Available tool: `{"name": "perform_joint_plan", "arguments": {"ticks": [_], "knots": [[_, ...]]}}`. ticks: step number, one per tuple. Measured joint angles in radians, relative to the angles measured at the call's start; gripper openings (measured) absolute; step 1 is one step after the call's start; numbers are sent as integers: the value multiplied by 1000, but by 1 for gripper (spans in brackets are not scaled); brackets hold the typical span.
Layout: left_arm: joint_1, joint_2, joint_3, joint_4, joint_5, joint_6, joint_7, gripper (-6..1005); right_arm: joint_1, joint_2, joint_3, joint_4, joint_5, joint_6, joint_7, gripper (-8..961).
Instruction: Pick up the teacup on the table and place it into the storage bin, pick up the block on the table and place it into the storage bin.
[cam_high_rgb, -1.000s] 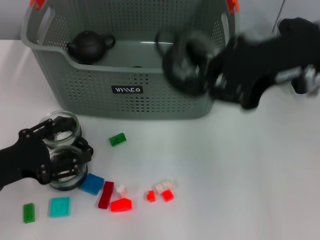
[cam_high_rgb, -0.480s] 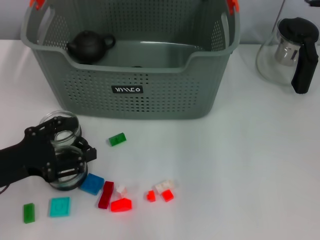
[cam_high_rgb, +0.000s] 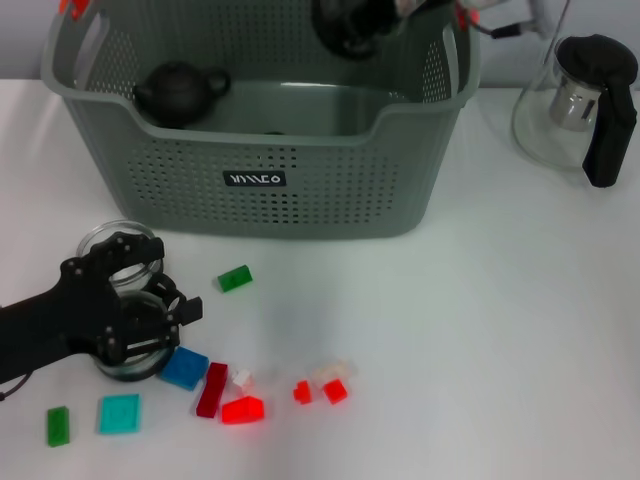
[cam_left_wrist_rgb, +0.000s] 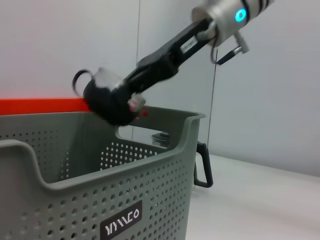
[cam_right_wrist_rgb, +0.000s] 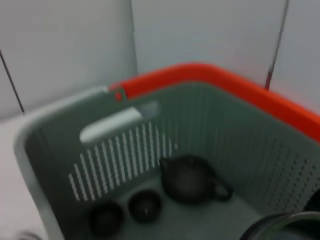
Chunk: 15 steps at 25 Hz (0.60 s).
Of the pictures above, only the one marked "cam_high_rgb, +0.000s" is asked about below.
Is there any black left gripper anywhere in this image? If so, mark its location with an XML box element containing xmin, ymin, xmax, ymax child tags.
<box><xmin>0</xmin><ymin>232</ymin><xmax>204</xmax><ymax>382</ymax></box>

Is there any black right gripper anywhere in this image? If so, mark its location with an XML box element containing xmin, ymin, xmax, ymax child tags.
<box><xmin>384</xmin><ymin>0</ymin><xmax>464</xmax><ymax>24</ymax></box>

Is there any grey-green perforated storage basket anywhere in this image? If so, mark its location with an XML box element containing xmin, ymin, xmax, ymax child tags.
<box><xmin>40</xmin><ymin>0</ymin><xmax>484</xmax><ymax>241</ymax></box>

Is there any small green building brick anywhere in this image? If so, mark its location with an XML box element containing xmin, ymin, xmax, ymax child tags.
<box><xmin>217</xmin><ymin>264</ymin><xmax>254</xmax><ymax>294</ymax></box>

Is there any blue flat building brick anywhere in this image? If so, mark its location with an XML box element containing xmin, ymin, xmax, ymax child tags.
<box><xmin>159</xmin><ymin>346</ymin><xmax>210</xmax><ymax>392</ymax></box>

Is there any dark red long brick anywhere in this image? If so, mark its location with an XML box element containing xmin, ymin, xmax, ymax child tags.
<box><xmin>195</xmin><ymin>362</ymin><xmax>230</xmax><ymax>419</ymax></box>

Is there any teal flat building brick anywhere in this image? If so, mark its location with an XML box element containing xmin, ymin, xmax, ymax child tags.
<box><xmin>97</xmin><ymin>393</ymin><xmax>143</xmax><ymax>435</ymax></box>

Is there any bright red sloped brick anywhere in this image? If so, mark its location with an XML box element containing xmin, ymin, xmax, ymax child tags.
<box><xmin>220</xmin><ymin>394</ymin><xmax>265</xmax><ymax>425</ymax></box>

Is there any long green building brick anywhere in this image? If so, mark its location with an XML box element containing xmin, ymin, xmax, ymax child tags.
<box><xmin>46</xmin><ymin>405</ymin><xmax>72</xmax><ymax>447</ymax></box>

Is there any dark clay teapot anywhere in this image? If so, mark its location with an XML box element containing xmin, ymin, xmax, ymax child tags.
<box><xmin>132</xmin><ymin>60</ymin><xmax>233</xmax><ymax>130</ymax></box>

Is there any translucent white building brick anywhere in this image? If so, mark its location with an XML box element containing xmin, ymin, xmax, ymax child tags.
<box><xmin>310</xmin><ymin>358</ymin><xmax>359</xmax><ymax>384</ymax></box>

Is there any small red building brick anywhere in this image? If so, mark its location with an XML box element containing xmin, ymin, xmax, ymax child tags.
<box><xmin>322</xmin><ymin>378</ymin><xmax>349</xmax><ymax>404</ymax></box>

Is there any right gripper plug with cable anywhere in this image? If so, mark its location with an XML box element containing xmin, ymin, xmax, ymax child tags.
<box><xmin>467</xmin><ymin>0</ymin><xmax>551</xmax><ymax>40</ymax></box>

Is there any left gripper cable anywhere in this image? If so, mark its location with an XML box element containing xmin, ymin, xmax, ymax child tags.
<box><xmin>0</xmin><ymin>372</ymin><xmax>32</xmax><ymax>401</ymax></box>

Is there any glass pitcher with black handle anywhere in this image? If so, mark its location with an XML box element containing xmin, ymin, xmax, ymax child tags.
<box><xmin>510</xmin><ymin>33</ymin><xmax>640</xmax><ymax>189</ymax></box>

